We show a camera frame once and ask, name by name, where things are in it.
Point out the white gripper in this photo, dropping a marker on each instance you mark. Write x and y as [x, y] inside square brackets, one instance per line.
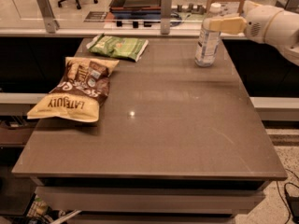
[257, 22]

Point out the blue plastic water bottle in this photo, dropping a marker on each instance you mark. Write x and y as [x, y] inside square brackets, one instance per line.
[208, 40]

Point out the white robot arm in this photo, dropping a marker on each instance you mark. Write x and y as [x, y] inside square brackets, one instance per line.
[287, 29]

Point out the green chip bag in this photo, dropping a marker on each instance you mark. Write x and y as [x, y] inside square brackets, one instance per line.
[118, 47]

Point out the brown yellow chip bag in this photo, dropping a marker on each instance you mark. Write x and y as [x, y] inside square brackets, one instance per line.
[83, 88]

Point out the orange blue tray stack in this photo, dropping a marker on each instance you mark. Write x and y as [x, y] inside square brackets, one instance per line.
[136, 9]

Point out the middle metal glass bracket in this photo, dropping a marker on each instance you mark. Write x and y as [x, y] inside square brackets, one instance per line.
[165, 16]

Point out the metal glass bracket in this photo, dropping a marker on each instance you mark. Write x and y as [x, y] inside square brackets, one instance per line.
[165, 16]
[51, 25]

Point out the left metal glass bracket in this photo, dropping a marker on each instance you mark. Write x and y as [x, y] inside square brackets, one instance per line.
[51, 25]

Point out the wire basket under table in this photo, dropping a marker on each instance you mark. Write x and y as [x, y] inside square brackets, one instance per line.
[40, 213]

